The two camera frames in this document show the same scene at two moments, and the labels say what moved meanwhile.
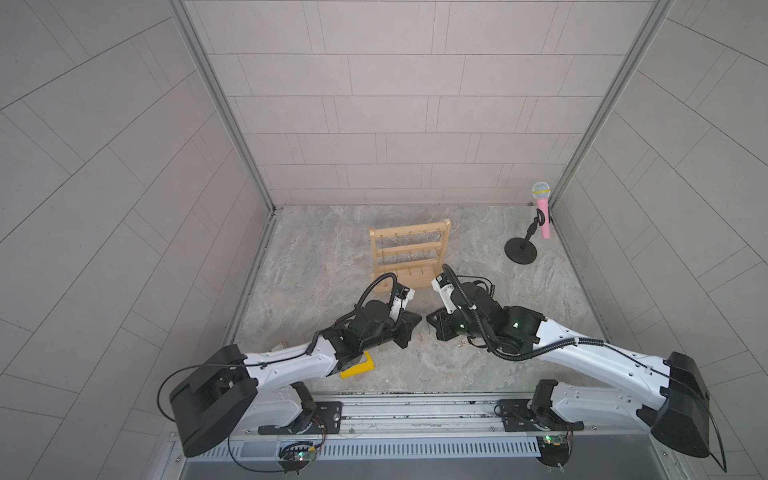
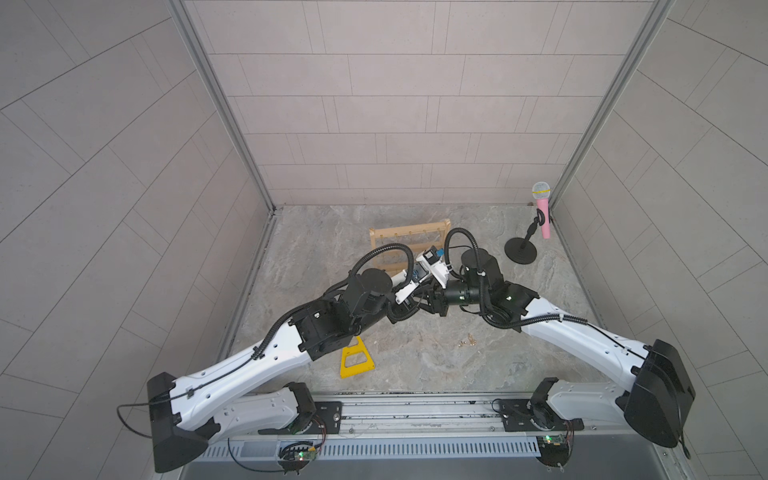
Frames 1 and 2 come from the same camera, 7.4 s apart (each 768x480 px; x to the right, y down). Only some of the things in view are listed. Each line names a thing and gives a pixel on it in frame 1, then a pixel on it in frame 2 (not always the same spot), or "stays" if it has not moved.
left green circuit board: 295,457 stays
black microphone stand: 522,250 stays
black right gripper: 440,326 to 438,299
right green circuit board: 554,450 stays
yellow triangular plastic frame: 368,365 stays
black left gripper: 404,327 to 399,310
